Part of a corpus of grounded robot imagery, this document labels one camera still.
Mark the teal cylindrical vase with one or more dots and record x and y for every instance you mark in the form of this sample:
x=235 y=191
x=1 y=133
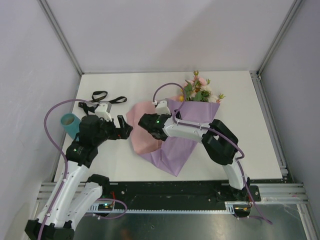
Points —
x=70 y=123

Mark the purple wrapping paper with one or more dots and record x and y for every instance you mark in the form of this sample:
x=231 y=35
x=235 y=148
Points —
x=182 y=140

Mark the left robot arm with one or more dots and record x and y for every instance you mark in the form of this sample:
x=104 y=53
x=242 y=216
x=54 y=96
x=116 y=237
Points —
x=62 y=213

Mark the black ribbon gold lettering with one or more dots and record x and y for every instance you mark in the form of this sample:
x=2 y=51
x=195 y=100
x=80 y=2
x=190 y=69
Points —
x=98 y=97

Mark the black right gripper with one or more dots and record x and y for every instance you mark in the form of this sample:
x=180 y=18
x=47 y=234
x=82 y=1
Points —
x=156 y=115

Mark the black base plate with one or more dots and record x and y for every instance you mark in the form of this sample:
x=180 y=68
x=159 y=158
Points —
x=218 y=191

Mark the slotted cable duct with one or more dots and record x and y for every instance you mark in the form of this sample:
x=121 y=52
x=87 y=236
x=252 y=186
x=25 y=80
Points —
x=169 y=206

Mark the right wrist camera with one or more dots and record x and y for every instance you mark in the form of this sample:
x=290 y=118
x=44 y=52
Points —
x=161 y=107

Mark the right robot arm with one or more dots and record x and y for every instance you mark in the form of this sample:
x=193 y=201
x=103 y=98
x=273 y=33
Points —
x=219 y=142

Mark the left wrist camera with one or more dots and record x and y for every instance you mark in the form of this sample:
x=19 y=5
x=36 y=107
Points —
x=103 y=111

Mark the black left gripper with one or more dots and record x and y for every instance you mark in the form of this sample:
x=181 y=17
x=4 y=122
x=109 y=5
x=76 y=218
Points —
x=125 y=129

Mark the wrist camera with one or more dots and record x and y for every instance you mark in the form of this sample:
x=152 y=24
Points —
x=103 y=111
x=161 y=107

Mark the pink wrapping paper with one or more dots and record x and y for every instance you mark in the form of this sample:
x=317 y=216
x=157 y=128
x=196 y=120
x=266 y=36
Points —
x=141 y=140

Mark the artificial flower bouquet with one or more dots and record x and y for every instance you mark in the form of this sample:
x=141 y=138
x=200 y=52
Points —
x=198 y=90

